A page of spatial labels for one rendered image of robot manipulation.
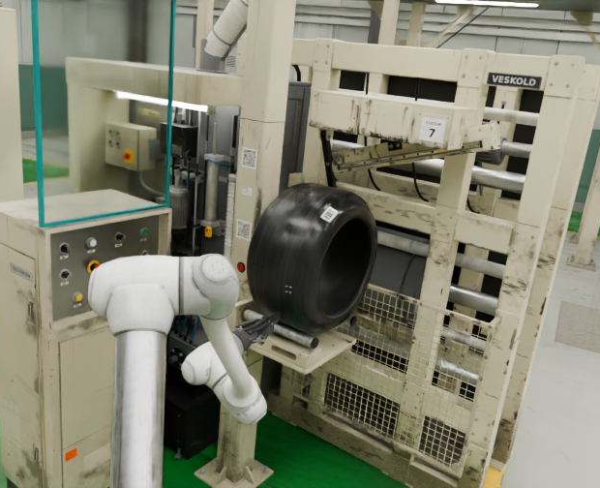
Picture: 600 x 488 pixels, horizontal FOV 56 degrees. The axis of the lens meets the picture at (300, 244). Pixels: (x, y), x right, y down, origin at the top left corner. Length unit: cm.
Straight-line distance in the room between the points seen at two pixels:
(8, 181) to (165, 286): 392
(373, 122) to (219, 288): 117
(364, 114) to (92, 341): 134
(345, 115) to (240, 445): 151
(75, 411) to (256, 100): 136
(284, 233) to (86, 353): 89
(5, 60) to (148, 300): 391
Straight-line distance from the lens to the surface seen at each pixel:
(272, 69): 217
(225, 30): 271
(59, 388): 233
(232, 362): 158
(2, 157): 503
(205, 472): 290
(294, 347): 216
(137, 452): 121
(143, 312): 123
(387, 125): 218
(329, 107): 231
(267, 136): 219
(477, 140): 219
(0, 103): 498
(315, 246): 193
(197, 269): 123
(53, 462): 248
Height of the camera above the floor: 186
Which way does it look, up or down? 17 degrees down
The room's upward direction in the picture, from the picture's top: 6 degrees clockwise
